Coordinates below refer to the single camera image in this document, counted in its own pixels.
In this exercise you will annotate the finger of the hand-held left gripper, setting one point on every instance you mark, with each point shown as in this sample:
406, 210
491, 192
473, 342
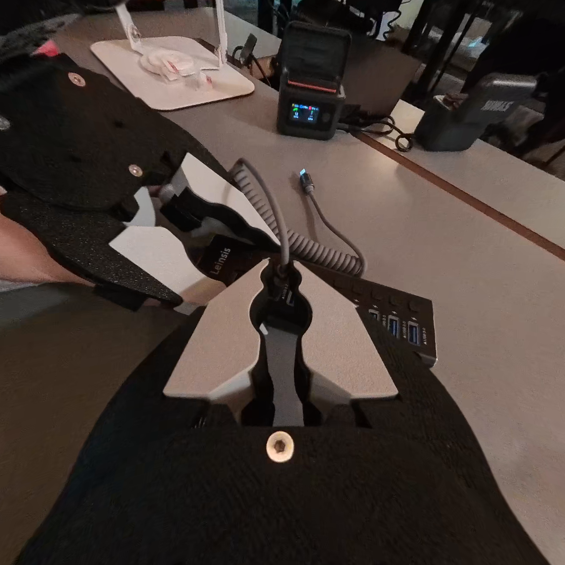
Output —
212, 185
156, 254

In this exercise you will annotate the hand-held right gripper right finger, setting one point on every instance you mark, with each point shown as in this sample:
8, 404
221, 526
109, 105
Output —
344, 353

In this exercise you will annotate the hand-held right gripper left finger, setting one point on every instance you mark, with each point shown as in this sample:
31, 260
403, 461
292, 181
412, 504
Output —
212, 348

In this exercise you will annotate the black USB hub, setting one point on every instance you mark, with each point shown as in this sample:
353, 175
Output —
399, 304

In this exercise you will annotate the person's left forearm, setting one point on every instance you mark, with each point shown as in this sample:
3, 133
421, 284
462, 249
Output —
26, 260

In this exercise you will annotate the black power device with screen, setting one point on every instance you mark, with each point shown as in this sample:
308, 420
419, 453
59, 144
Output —
309, 79

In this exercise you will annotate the brown cardboard box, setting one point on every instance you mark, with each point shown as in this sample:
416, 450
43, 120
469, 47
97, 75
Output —
379, 75

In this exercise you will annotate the dark grey box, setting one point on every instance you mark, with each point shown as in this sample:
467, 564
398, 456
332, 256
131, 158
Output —
446, 128

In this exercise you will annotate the small black clip mount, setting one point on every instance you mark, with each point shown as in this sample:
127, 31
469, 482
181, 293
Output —
249, 48

